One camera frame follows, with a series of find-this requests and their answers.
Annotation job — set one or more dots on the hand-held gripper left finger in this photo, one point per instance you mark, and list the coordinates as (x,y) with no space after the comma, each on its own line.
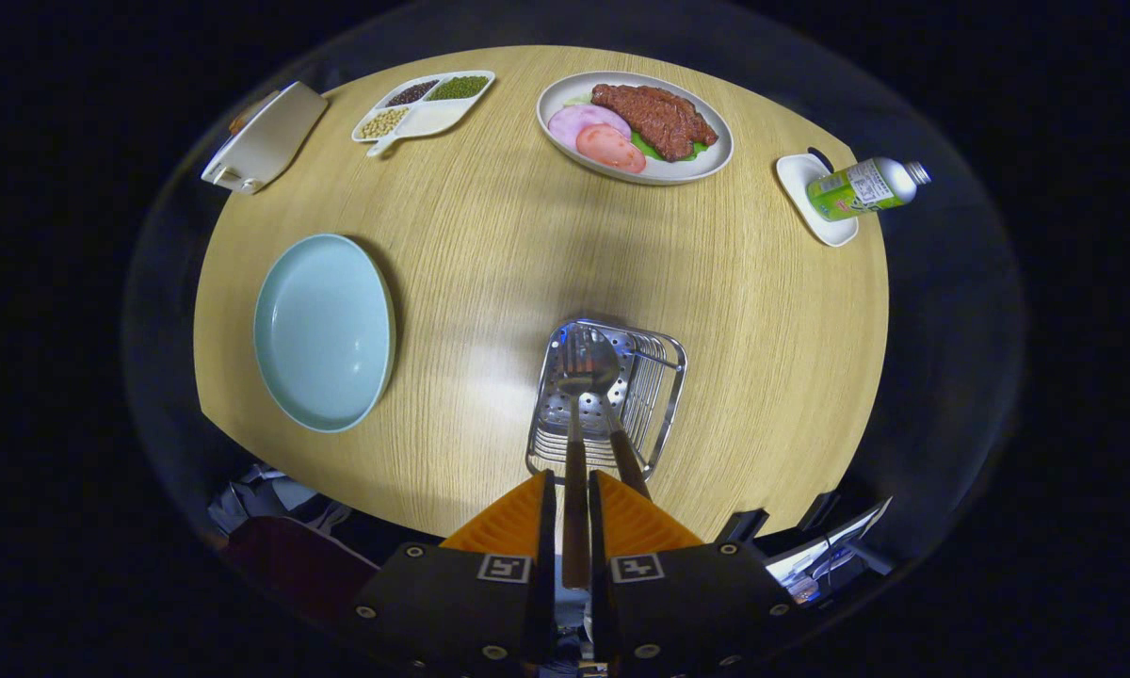
(544,546)

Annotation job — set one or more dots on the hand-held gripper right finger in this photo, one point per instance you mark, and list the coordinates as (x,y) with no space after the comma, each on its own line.
(601,556)

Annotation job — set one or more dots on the dark red seat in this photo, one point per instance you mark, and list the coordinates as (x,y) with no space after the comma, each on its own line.
(292,565)

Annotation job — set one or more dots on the pile of white plastic bags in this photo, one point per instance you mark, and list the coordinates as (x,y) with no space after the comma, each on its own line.
(264,494)

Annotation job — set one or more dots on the light blue plate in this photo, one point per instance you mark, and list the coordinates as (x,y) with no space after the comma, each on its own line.
(325,330)

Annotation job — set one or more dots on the red ham slice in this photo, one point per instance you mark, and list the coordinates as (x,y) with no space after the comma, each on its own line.
(610,148)

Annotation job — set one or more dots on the green lettuce leaf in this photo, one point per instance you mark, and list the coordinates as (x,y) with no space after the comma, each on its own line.
(645,146)

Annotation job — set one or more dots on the white square coaster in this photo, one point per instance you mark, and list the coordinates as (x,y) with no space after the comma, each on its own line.
(796,179)

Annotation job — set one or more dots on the pale pink ham slice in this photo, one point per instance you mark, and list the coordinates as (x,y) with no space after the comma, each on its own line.
(570,122)

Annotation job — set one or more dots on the white divided dish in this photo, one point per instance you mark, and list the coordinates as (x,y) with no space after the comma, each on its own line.
(428,118)

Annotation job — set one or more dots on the brown steak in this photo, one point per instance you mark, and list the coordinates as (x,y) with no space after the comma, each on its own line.
(659,115)

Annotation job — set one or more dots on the silver bottle with green label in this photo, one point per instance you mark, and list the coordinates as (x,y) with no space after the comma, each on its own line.
(862,188)

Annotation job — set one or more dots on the white oval plate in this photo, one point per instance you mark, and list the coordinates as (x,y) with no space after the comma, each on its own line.
(565,94)

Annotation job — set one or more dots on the pile of yellow soybeans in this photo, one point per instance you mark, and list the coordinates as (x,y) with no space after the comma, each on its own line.
(382,122)

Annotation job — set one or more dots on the pile of green beans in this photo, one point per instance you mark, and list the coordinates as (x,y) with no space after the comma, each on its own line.
(459,87)

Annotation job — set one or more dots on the pile of black beans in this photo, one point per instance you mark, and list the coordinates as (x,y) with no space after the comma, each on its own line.
(411,92)

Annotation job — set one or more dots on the cream white toaster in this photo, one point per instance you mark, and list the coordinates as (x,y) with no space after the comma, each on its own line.
(268,137)

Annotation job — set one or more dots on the brown toast slice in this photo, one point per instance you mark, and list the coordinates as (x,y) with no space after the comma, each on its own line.
(237,121)

